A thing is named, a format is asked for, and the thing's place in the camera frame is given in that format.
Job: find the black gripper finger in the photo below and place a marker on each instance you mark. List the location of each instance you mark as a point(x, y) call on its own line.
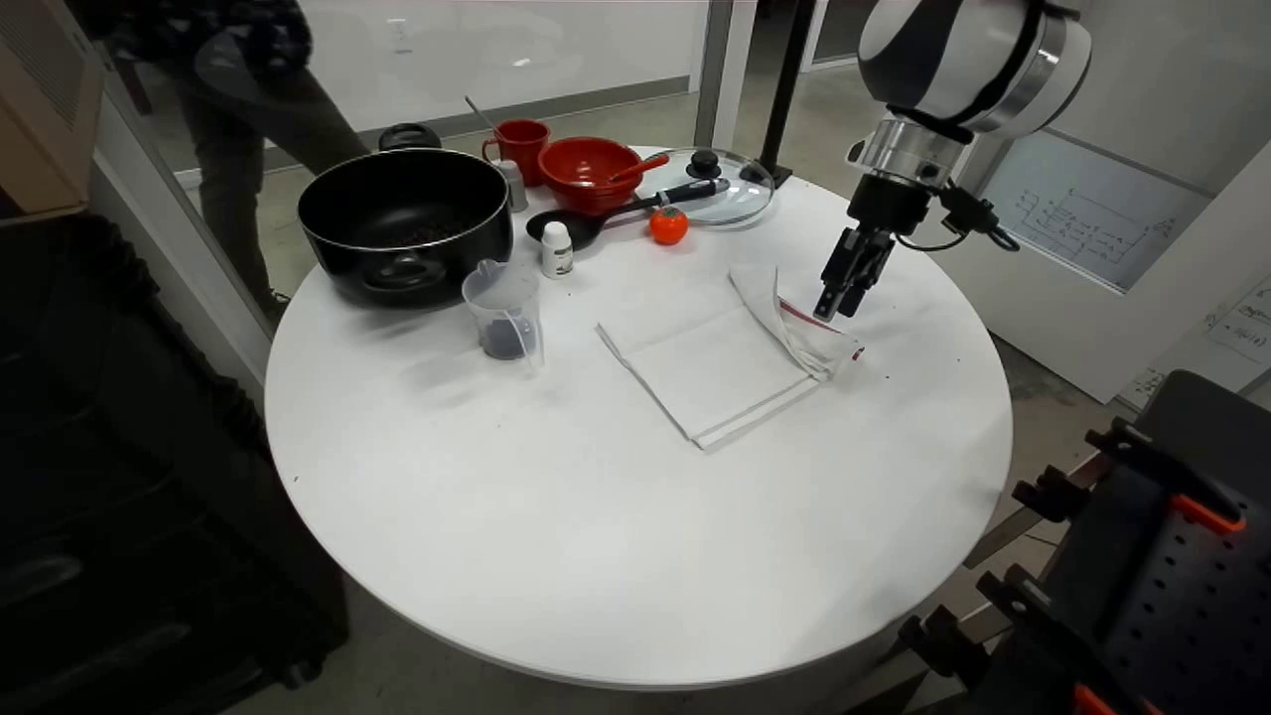
point(837, 271)
point(869, 271)

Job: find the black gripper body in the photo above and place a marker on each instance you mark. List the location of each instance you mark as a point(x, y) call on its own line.
point(889, 207)

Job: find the white towel with red stripes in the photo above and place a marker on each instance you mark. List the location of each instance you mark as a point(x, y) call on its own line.
point(702, 370)

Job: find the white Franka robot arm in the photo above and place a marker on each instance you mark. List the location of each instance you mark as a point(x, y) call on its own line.
point(968, 60)

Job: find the glass pot lid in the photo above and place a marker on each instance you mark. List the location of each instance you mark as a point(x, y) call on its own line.
point(728, 199)

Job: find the small orange round object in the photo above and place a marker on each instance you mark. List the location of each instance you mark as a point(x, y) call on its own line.
point(670, 228)

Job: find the large printed paper sheet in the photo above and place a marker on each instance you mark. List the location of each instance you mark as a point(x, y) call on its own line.
point(1112, 222)

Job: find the red plastic bowl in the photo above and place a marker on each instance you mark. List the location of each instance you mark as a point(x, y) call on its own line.
point(589, 174)

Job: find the black ladle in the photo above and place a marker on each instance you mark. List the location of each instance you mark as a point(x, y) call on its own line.
point(563, 228)

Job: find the small white bottle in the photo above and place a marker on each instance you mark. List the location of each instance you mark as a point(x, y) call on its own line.
point(558, 252)

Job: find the clear plastic measuring cup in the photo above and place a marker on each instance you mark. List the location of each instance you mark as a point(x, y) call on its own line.
point(501, 313)

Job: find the small clear shaker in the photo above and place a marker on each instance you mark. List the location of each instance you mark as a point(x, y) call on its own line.
point(511, 183)

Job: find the red cup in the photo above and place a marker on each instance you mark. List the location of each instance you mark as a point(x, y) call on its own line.
point(517, 145)

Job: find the small printed paper sheet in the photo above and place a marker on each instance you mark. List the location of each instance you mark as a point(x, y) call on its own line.
point(1232, 342)

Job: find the black cooking pot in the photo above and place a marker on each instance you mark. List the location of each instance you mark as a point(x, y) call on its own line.
point(397, 211)

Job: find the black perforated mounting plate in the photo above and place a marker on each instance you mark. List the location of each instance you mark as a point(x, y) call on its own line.
point(1192, 608)

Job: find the person in dark clothes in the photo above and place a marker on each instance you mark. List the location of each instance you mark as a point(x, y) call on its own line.
point(231, 120)

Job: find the black cabinet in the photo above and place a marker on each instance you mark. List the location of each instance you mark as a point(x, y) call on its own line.
point(134, 501)

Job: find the cardboard box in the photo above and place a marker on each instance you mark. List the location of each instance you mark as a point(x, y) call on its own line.
point(40, 134)

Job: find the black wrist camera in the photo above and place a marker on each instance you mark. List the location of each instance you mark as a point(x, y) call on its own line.
point(976, 222)

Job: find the black camera stand pole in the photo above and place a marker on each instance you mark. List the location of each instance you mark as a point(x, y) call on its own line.
point(789, 81)

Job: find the grey metal door post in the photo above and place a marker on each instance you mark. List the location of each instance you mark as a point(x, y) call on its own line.
point(723, 66)

